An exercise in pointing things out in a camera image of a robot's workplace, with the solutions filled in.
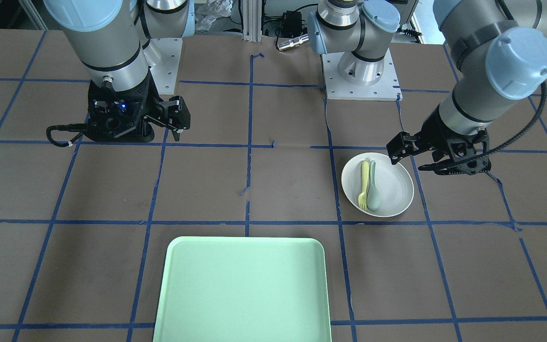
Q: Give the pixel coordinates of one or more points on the white round plate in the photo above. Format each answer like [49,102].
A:
[393,182]

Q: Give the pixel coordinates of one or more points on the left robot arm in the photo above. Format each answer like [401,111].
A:
[499,46]

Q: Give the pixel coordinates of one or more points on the pale green plastic spoon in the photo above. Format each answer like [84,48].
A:
[374,197]

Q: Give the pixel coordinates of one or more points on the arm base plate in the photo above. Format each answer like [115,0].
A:
[349,78]
[163,56]

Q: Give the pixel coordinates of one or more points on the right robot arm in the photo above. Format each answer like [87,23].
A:
[112,39]

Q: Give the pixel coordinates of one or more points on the black power adapter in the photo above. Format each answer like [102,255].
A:
[291,25]

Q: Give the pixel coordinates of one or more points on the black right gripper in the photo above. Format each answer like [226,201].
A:
[152,105]

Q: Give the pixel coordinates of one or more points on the mint green tray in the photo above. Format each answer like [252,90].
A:
[243,289]

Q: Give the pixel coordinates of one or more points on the yellow plastic fork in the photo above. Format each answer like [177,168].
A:
[365,184]

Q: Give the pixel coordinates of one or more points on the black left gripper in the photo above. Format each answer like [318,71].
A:
[434,133]

